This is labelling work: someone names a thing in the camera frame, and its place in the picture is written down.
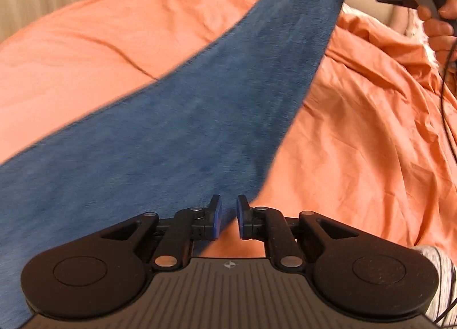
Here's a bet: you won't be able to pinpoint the person's grey clothing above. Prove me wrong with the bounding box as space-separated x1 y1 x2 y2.
410 245 457 327

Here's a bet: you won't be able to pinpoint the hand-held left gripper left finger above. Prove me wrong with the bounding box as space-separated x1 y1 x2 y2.
101 194 223 273

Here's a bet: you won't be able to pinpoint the blue denim pants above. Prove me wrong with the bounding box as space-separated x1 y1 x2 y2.
0 0 348 329

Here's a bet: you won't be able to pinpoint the black cable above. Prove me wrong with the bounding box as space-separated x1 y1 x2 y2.
440 39 457 160

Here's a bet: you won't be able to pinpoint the person's right hand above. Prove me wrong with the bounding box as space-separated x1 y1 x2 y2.
417 0 457 65

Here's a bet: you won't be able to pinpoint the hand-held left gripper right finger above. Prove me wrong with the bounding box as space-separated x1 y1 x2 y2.
236 194 360 273

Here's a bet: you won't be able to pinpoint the white patterned pillow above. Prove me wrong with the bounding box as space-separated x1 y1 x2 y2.
403 11 440 66

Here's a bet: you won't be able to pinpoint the orange bed blanket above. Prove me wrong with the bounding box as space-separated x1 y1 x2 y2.
0 0 457 259

